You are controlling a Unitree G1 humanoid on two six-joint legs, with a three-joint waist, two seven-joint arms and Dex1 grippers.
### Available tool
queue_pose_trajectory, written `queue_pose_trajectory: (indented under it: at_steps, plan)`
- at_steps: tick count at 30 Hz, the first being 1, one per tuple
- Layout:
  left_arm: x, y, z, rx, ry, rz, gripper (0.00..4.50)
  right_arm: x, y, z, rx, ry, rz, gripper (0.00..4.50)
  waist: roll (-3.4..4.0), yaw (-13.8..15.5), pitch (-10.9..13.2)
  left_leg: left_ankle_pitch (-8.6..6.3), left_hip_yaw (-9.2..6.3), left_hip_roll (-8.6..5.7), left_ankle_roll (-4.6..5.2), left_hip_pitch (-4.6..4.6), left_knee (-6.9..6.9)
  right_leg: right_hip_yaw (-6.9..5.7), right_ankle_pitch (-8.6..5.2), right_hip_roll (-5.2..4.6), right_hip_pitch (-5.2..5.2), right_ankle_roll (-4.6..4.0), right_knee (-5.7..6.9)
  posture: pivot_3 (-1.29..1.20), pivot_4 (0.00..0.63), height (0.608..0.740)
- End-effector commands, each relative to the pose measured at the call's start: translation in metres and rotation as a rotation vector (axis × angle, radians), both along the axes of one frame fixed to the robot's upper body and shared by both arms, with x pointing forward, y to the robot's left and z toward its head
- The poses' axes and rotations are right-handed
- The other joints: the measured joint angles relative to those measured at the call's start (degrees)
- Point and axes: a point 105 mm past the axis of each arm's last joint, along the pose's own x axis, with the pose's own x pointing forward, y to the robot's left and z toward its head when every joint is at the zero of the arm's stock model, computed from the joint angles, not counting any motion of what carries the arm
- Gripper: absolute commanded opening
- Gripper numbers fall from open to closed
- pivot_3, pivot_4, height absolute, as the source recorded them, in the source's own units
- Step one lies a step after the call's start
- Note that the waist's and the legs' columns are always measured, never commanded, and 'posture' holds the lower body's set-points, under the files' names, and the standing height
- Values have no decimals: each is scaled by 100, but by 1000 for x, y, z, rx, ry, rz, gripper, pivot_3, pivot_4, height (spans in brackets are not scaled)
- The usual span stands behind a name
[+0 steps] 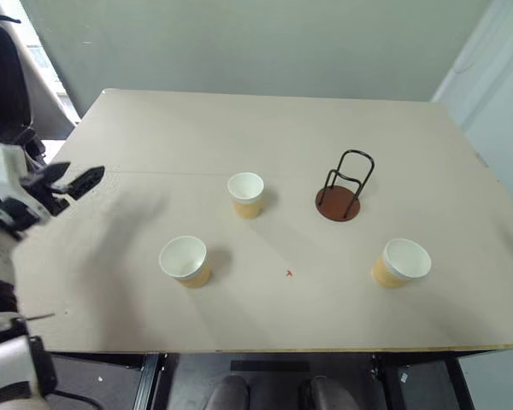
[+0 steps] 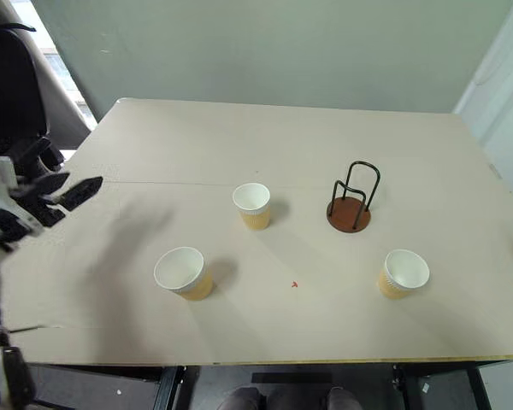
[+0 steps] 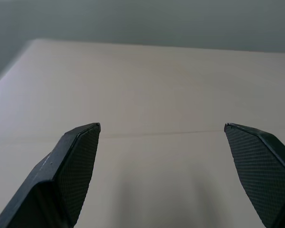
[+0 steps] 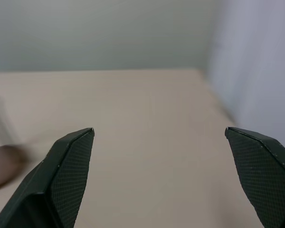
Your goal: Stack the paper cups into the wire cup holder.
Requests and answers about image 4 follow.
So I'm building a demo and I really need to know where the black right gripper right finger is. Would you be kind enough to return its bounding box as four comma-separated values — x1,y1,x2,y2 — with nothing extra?
224,126,285,228

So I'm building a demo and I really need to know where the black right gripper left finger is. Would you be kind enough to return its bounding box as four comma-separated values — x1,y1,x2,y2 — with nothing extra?
0,127,95,228

